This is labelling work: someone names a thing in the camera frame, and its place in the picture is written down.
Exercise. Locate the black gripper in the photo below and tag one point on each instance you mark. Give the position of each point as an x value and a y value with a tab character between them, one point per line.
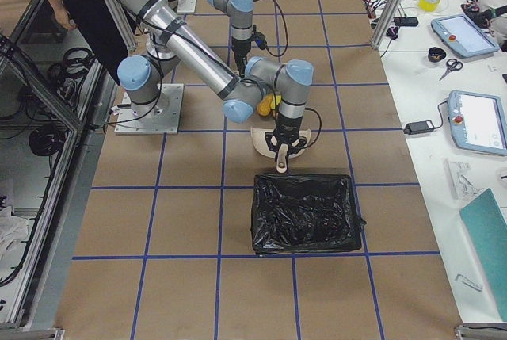
238	55
287	125

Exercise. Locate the cream plastic dustpan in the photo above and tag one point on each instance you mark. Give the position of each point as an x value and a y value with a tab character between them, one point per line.
266	144

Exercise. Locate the yellow sponge block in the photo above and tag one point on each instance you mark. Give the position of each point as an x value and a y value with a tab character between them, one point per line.
276	101

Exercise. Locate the black bag lined bin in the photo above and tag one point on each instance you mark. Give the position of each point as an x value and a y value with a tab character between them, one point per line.
304	213

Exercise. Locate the black power adapter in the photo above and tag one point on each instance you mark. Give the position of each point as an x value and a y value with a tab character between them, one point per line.
419	127

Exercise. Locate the small black bowl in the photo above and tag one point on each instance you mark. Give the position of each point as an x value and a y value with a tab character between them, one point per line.
436	54

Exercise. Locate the black scissors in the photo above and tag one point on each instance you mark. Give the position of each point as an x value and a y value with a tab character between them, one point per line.
452	64

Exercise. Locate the blue teach pendant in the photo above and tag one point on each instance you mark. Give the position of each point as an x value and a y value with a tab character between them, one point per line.
477	122
463	36

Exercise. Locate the yellow tape roll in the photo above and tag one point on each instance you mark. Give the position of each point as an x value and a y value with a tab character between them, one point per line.
428	6

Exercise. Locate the teal folder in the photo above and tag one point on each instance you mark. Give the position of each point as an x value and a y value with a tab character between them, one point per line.
486	227

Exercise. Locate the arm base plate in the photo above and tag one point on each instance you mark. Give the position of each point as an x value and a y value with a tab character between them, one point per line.
152	119
186	6

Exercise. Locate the aluminium frame post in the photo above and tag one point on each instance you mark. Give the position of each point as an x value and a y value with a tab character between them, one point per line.
390	3

